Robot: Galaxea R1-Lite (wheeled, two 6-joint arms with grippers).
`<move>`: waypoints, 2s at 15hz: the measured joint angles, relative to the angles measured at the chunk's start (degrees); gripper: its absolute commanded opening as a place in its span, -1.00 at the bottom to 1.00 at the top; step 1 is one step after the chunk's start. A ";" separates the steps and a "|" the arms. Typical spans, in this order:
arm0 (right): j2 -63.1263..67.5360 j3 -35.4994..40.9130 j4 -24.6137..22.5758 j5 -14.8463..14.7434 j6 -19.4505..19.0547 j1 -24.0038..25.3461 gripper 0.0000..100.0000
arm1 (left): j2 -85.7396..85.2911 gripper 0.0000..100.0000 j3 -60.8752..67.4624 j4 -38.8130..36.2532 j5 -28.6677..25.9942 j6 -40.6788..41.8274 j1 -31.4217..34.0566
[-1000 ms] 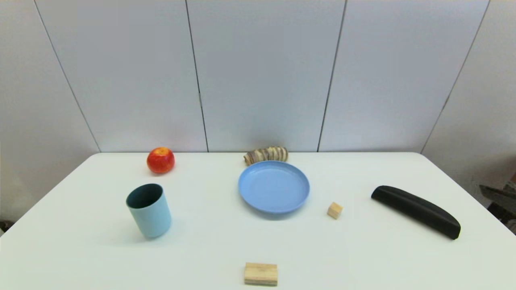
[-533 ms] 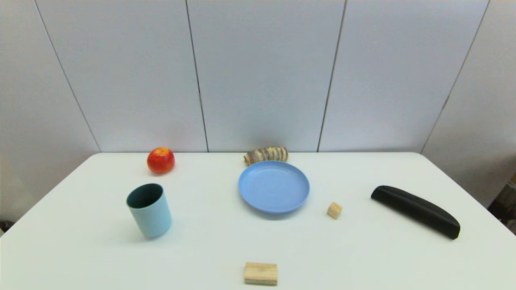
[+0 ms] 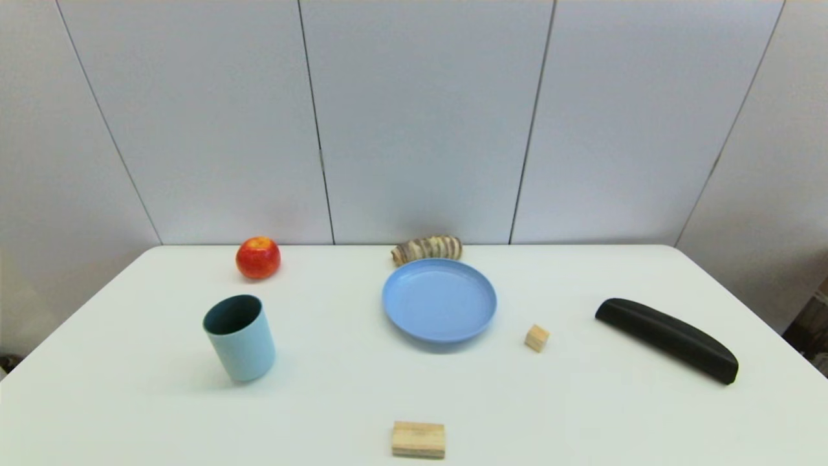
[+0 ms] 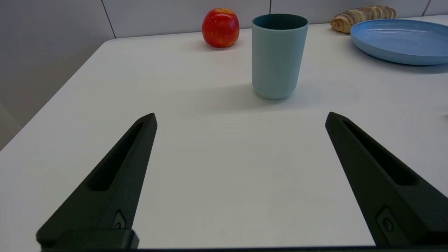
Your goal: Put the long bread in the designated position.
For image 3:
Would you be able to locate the long brown ridged bread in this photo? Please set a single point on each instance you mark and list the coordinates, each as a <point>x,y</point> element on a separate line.
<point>427,248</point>

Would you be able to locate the long black curved case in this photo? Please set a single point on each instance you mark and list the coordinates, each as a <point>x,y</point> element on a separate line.
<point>666,336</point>

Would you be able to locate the blue plate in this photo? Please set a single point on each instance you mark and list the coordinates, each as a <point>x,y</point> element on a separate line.
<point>440,301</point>

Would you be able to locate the red apple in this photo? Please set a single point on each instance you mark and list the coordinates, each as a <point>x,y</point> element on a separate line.
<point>258,257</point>

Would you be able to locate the small wooden cube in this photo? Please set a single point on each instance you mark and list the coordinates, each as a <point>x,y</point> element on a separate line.
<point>537,338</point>

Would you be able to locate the light blue cup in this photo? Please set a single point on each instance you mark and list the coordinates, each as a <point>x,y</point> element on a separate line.
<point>246,353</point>

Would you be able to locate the rectangular wooden block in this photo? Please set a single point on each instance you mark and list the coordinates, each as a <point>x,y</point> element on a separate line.
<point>418,441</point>

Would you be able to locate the brown background furniture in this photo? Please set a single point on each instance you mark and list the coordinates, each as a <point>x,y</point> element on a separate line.
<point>812,330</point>

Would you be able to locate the dark object beside table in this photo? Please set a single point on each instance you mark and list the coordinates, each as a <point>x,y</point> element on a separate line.
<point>6,362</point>

